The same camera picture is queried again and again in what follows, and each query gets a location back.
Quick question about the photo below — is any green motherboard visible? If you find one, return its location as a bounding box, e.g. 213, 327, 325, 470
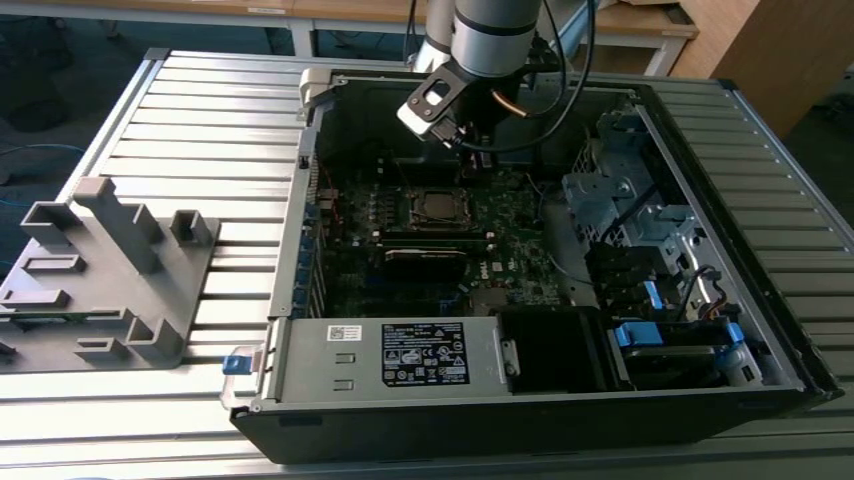
318, 162, 584, 320

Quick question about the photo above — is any wooden cabinet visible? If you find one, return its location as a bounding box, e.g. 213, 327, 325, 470
670, 0, 854, 141

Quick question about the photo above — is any hard disk in blue carrier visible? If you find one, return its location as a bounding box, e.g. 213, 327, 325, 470
610, 319, 748, 392

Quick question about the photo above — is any metal drive cage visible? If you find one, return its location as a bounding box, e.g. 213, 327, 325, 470
560, 107, 713, 281

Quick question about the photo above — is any grey parts rack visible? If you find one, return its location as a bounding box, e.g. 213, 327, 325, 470
0, 175, 223, 374

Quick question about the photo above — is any metal socket cover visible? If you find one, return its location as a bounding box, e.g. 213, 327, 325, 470
409, 189, 480, 231

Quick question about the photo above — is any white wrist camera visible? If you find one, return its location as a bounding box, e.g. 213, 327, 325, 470
397, 64, 470, 150

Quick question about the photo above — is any silver CPU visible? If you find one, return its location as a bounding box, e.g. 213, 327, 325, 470
424, 193, 469, 221

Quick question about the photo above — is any grey power supply unit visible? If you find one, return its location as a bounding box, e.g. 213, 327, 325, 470
263, 317, 517, 404

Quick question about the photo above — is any grey chipset heatsink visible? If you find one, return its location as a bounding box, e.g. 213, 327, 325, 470
469, 288, 510, 310

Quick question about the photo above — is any wooden desk white frame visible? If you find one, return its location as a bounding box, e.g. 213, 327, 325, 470
0, 0, 316, 59
293, 0, 701, 76

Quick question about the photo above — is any black power cable bundle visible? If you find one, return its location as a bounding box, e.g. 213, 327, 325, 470
673, 263, 744, 324

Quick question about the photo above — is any CPU socket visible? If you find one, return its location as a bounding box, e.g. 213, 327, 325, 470
405, 187, 482, 234

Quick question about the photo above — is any black graphics card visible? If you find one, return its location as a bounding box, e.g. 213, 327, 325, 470
382, 246, 470, 282

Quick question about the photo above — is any black fan shroud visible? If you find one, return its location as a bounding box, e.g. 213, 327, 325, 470
497, 305, 620, 396

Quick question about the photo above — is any green RAM stick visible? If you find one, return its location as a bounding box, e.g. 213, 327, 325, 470
6, 310, 130, 326

